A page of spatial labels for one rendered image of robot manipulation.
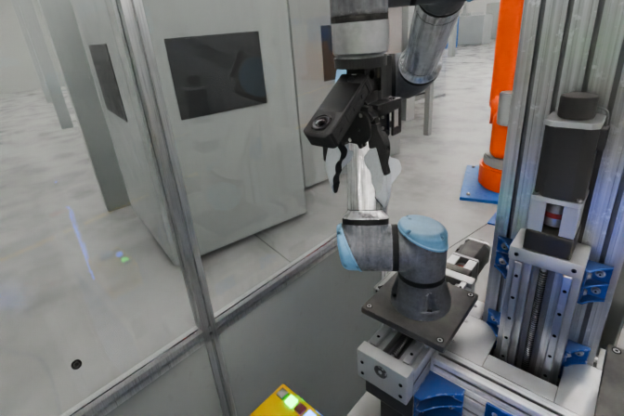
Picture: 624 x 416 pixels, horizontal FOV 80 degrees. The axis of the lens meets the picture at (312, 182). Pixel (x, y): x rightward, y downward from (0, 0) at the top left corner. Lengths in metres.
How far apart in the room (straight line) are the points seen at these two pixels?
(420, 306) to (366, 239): 0.22
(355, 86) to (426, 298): 0.62
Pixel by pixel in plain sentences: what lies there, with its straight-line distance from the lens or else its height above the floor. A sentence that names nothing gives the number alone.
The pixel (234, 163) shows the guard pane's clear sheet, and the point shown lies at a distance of 0.98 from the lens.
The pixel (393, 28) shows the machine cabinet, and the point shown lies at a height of 1.63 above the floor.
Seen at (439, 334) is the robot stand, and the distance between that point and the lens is 0.98.
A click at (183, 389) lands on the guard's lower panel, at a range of 1.17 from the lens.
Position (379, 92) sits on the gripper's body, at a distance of 0.55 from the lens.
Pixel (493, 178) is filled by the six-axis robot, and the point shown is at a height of 0.18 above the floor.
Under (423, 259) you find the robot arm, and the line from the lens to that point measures 0.91.
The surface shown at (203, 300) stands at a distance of 1.05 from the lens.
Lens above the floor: 1.72
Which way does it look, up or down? 23 degrees down
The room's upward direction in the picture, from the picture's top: 5 degrees counter-clockwise
